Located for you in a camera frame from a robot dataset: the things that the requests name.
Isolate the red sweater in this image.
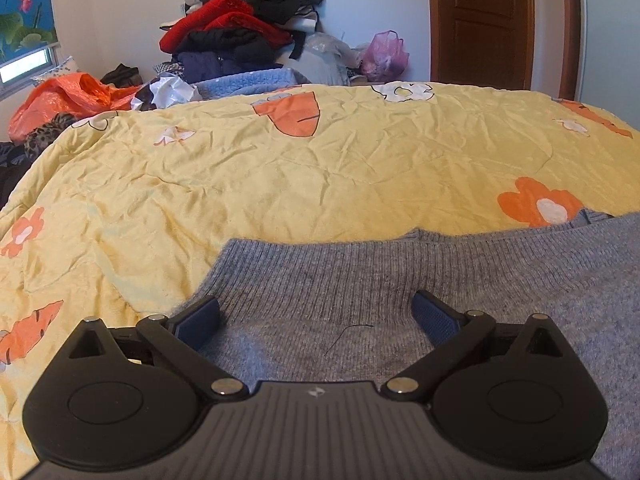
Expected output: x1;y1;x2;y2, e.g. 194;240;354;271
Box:
159;0;293;53

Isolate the leopard print cloth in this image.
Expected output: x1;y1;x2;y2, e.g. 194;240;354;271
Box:
24;112;78;161

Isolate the floral pillow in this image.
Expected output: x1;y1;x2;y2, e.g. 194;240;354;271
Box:
32;57;81;86

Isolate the clear plastic bag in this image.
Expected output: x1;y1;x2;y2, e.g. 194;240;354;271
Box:
300;32;361;86

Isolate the window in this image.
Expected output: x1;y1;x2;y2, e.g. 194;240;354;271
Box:
0;45;63;96

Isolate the white crumpled cloth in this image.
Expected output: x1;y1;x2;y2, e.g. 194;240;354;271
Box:
132;72;201;111

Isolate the white wardrobe door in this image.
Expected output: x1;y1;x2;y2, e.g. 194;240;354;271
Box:
575;0;640;128

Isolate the lotus flower blind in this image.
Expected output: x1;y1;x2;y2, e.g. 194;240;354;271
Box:
0;0;58;63

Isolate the grey sweater with navy sleeves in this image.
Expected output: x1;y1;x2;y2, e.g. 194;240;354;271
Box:
165;212;640;480

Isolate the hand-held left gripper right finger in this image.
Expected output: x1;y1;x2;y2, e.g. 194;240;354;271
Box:
381;290;576;403

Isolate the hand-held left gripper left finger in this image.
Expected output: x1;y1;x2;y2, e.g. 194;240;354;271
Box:
65;296;251;402

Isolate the dark navy jacket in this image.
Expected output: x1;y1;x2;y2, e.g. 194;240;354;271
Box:
172;27;281;81

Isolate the brown wooden door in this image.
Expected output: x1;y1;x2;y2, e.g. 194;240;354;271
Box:
427;0;581;101

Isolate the orange plastic bag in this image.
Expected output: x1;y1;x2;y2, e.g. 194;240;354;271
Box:
7;72;143;143

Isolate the yellow printed blanket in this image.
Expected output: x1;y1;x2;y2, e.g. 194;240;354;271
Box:
0;80;640;480

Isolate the pink plastic bag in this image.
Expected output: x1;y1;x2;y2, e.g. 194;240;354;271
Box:
360;30;408;83

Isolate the dark clothes pile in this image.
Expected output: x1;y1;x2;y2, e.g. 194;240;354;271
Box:
0;141;36;206

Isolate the small black cloth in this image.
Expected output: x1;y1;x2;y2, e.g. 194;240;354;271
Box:
101;63;141;88

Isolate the light blue knit cloth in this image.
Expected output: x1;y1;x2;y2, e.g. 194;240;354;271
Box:
192;67;301;101

